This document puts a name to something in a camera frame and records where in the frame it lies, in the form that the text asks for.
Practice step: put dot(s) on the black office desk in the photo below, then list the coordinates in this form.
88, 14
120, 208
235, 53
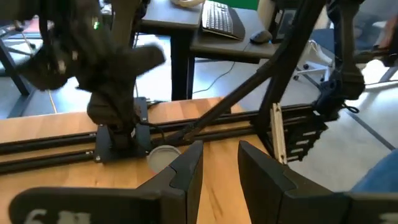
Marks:
217, 46

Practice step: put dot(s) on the green board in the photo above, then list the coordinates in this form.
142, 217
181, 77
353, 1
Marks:
239, 3

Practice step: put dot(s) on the black aluminium table frame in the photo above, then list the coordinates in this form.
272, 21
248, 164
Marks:
46, 143

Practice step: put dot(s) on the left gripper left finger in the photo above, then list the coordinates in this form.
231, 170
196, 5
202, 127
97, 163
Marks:
183, 186

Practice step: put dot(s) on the black computer mouse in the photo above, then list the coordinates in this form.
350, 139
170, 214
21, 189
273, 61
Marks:
260, 36

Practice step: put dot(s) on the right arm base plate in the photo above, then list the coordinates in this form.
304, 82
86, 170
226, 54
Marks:
104, 149

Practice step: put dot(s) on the white office chair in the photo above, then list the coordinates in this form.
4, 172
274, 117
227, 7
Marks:
315, 54

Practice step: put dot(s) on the black computer keyboard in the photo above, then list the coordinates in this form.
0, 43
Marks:
219, 18

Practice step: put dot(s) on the person's leg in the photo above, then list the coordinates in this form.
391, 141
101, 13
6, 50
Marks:
382, 174

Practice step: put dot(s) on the black desk leg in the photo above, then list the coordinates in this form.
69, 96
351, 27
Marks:
14, 71

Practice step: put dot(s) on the black desk device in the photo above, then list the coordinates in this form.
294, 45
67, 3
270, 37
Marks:
281, 23

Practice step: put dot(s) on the green label tin can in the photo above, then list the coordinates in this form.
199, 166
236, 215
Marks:
160, 157

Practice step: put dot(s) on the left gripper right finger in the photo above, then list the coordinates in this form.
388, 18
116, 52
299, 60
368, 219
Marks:
264, 193

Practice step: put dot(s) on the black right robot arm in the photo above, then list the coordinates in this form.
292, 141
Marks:
102, 77

